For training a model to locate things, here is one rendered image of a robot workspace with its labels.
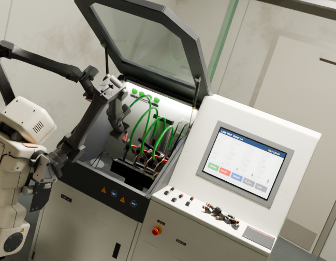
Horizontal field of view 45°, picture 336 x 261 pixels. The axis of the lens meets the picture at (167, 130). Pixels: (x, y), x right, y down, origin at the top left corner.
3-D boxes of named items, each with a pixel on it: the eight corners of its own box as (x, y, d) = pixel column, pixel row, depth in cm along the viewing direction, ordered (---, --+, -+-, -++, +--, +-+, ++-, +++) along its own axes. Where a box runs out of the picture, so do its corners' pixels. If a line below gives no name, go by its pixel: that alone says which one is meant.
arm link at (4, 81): (-20, 53, 213) (-20, 42, 204) (6, 47, 220) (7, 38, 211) (10, 128, 206) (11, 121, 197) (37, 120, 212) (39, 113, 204)
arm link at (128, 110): (106, 109, 204) (118, 121, 203) (121, 95, 208) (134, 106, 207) (105, 118, 215) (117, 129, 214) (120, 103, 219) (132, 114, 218)
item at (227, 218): (198, 212, 224) (201, 203, 222) (204, 206, 233) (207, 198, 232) (236, 231, 216) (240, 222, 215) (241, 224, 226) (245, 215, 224)
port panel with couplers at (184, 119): (165, 155, 277) (179, 112, 270) (167, 154, 281) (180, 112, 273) (182, 162, 273) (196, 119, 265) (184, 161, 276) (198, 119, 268)
